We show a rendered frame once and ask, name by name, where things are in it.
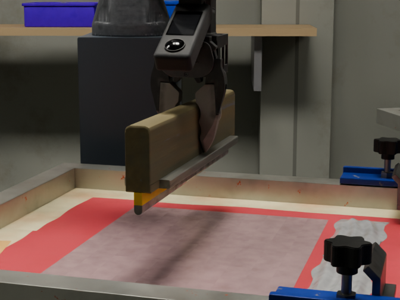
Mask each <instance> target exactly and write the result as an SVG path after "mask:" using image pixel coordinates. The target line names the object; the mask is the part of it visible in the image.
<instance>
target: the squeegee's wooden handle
mask: <svg viewBox="0 0 400 300"><path fill-rule="evenodd" d="M200 116H201V112H200V109H199V106H198V104H197V103H196V99H194V100H191V101H189V102H187V103H184V104H181V105H179V106H177V107H174V108H172V109H169V110H167V111H164V112H161V113H159V114H157V115H154V116H152V117H149V118H146V119H144V120H142V121H139V122H137V123H135V124H132V125H129V126H127V127H126V129H125V162H126V192H138V193H152V192H154V191H155V190H157V189H158V188H159V187H160V179H161V178H163V177H164V176H166V175H168V174H169V173H171V172H172V171H174V170H175V169H177V168H179V167H180V166H182V165H183V164H185V163H187V162H188V161H190V160H192V159H193V158H195V157H197V156H198V155H199V154H201V153H202V148H201V144H200V142H199V138H200V135H201V127H200V124H199V119H200ZM234 135H235V93H234V91H233V90H231V89H226V94H225V96H224V99H223V103H222V105H221V119H220V121H219V124H218V129H217V133H216V135H215V138H214V141H213V143H212V145H211V146H210V148H211V147H212V146H214V145H216V144H217V143H219V142H221V141H222V140H223V139H225V138H227V137H228V136H234Z"/></svg>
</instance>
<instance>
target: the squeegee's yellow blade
mask: <svg viewBox="0 0 400 300"><path fill-rule="evenodd" d="M165 190H166V189H161V188H158V189H157V190H155V191H154V192H152V193H138V192H134V205H141V206H142V205H144V204H145V203H147V202H148V201H150V200H151V199H153V198H154V197H156V196H157V195H159V194H160V193H162V192H163V191H165Z"/></svg>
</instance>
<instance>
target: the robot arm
mask: <svg viewBox="0 0 400 300"><path fill-rule="evenodd" d="M92 35H94V36H111V37H147V36H162V37H161V40H160V42H159V44H158V46H157V48H156V51H155V53H154V67H153V69H152V73H151V92H152V96H153V99H154V104H155V108H156V111H157V113H158V114H159V113H162V112H164V111H167V110H169V109H172V108H174V107H177V106H179V105H180V102H181V100H182V93H183V92H182V90H181V89H180V88H179V87H178V82H179V81H180V80H181V79H182V77H193V78H194V79H195V81H196V82H197V83H201V82H203V77H206V78H205V85H203V87H201V88H200V89H199V90H198V91H197V92H196V93H195V99H196V103H197V104H198V106H199V109H200V112H201V116H200V119H199V124H200V127H201V135H200V137H199V142H200V144H201V148H202V152H203V153H204V152H207V151H208V150H209V148H210V146H211V145H212V143H213V141H214V138H215V135H216V133H217V129H218V124H219V121H220V119H221V105H222V103H223V99H224V96H225V94H226V89H227V75H226V72H228V33H216V0H179V3H178V4H177V5H176V6H175V9H174V11H173V13H172V15H171V17H170V18H169V15H168V12H167V8H166V5H165V2H164V0H99V1H98V5H97V8H96V11H95V15H94V18H93V22H92ZM224 46H225V64H224ZM221 48H222V55H221ZM173 77H174V79H173Z"/></svg>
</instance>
